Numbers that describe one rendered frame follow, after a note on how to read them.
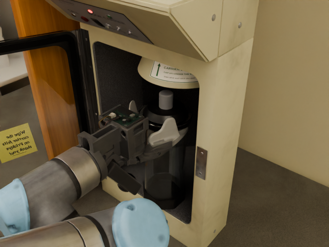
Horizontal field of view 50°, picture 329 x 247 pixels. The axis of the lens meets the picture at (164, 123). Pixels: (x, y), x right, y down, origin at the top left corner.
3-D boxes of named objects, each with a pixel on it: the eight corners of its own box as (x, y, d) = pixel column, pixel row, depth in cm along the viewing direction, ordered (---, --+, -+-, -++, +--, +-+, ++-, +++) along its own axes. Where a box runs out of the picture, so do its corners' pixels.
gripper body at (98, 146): (152, 116, 60) (99, 149, 52) (153, 155, 65) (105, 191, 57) (121, 102, 64) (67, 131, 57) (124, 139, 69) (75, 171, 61)
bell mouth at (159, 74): (174, 44, 81) (174, 21, 77) (242, 65, 71) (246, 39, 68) (119, 70, 69) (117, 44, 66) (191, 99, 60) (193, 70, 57)
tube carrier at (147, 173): (160, 170, 88) (162, 94, 77) (196, 189, 82) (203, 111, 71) (130, 192, 81) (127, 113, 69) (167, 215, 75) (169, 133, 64)
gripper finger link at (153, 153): (176, 145, 63) (130, 159, 60) (176, 152, 64) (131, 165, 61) (164, 132, 67) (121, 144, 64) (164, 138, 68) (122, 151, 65)
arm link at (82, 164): (84, 207, 55) (53, 184, 59) (105, 191, 58) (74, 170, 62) (78, 170, 50) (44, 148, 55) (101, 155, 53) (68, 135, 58)
